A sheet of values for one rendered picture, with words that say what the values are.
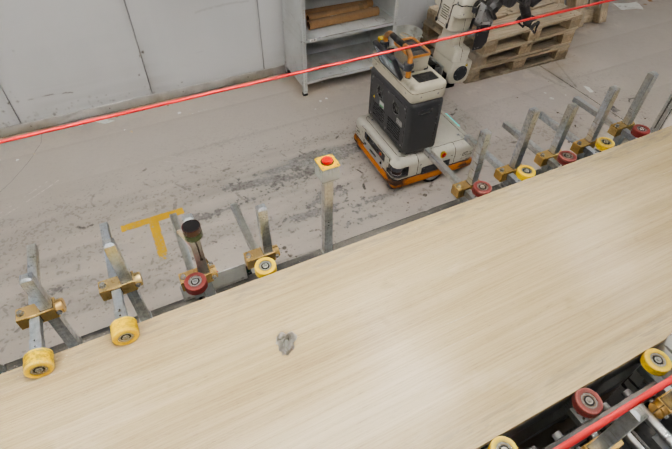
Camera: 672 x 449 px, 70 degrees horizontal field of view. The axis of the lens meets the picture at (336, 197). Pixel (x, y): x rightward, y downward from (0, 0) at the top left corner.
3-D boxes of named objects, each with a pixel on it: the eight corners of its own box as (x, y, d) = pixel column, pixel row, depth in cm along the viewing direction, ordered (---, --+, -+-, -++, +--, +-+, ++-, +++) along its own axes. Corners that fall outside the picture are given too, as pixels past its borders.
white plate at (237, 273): (184, 300, 189) (178, 285, 182) (247, 277, 197) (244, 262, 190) (184, 301, 189) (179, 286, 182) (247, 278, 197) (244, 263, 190)
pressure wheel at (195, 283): (187, 293, 180) (180, 275, 172) (208, 286, 182) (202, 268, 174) (192, 310, 175) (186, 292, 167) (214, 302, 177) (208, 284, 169)
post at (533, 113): (500, 187, 240) (529, 106, 206) (506, 185, 241) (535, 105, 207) (505, 192, 238) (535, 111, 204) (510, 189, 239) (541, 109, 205)
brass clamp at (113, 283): (101, 289, 166) (96, 280, 163) (141, 275, 170) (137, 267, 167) (104, 303, 162) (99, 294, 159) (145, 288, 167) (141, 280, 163)
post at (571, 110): (536, 180, 251) (568, 102, 218) (541, 178, 252) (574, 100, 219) (540, 184, 249) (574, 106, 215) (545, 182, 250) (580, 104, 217)
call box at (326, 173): (314, 174, 177) (314, 158, 171) (331, 169, 179) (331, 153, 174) (322, 186, 172) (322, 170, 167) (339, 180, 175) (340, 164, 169)
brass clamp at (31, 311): (22, 316, 158) (15, 308, 155) (66, 301, 162) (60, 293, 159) (22, 331, 154) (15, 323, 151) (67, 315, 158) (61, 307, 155)
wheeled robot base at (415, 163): (391, 193, 330) (395, 165, 312) (351, 140, 371) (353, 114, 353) (472, 167, 350) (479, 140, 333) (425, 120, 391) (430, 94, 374)
